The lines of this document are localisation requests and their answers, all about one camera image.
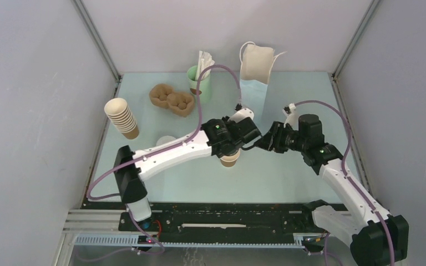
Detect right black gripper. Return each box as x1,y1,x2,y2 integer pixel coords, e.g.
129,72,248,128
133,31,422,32
253,121,307,154

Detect brown paper coffee cup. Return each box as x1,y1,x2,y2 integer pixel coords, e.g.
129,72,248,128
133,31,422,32
220,150,241,167

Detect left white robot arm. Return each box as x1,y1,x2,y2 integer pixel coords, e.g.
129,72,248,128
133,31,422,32
114,117,261,231

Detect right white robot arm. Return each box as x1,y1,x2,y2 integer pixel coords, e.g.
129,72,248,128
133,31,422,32
254,114,409,265

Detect green cup holder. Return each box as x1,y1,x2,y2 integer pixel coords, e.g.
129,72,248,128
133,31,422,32
187,65,211,104

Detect brown pulp cup carrier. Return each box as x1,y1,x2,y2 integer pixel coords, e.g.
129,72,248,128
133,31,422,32
149,84,195,117

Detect stack of white lids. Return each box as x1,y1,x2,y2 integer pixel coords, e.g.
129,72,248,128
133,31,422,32
156,135,176,146

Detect light blue paper bag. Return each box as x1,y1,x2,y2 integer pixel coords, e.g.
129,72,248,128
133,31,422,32
240,42,284,125

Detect white wrapped straws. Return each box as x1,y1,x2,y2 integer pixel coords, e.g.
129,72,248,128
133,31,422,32
194,50,215,81

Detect stack of brown paper cups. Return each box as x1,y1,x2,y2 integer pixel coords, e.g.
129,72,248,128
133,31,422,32
104,98,139,140

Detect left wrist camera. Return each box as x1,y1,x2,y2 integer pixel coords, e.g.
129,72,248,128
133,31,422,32
228,104,254,122

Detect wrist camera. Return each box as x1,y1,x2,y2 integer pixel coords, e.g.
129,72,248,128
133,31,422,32
282,103,299,127
228,104,254,122

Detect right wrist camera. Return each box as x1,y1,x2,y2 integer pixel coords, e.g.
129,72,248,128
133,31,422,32
282,103,299,127

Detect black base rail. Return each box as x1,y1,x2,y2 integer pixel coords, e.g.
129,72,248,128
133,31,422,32
80,199,361,247

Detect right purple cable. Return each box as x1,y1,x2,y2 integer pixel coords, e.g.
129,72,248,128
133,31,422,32
290,100,395,266

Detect purple cable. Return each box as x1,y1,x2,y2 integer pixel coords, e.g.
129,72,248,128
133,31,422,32
86,64,244,256
290,100,395,266

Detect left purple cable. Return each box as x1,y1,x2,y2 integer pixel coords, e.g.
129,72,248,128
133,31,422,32
86,64,244,256

